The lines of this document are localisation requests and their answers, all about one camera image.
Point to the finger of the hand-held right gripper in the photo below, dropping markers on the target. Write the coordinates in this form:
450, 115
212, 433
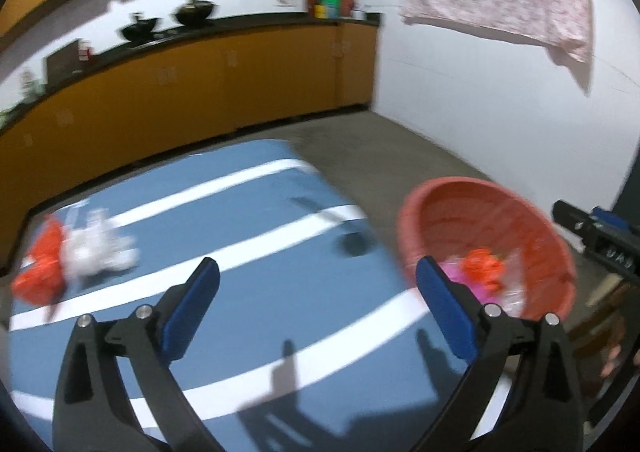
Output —
607, 219

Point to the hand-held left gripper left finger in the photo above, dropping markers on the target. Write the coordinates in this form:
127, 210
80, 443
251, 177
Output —
192, 307

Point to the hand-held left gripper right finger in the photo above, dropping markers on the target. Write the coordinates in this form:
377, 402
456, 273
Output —
445, 307

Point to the pink plastic bag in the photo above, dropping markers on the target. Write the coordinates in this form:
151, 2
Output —
462, 277

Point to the red plastic bag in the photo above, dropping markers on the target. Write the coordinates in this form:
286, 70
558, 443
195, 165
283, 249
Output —
480, 267
40, 272

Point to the clear bubble wrap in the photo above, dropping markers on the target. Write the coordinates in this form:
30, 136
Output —
515, 292

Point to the red plastic basin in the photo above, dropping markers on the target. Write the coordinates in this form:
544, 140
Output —
450, 217

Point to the blue striped tablecloth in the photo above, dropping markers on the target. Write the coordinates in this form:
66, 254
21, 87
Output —
250, 282

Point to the small black tool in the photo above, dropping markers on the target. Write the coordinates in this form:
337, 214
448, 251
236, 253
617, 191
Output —
352, 244

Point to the white plastic bag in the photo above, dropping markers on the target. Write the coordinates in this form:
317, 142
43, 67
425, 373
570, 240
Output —
95, 247

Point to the orange lower kitchen cabinets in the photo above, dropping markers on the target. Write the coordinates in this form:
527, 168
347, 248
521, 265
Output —
200, 81

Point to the glass jar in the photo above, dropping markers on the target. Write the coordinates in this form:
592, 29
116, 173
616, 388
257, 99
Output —
29, 85

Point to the brown cutting board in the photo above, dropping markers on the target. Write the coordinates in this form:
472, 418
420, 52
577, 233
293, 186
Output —
64, 60

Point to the black pot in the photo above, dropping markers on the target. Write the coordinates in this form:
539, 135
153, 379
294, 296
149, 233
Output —
141, 29

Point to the black kitchen countertop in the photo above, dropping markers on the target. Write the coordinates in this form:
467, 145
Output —
250, 21

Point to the black wok with lid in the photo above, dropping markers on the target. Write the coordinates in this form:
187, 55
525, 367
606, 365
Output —
195, 12

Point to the white mug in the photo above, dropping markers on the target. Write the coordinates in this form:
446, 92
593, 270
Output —
357, 14

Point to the yellow tin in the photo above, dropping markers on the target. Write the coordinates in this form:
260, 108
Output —
318, 10

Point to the green tin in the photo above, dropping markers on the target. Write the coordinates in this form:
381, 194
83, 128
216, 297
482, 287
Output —
331, 4

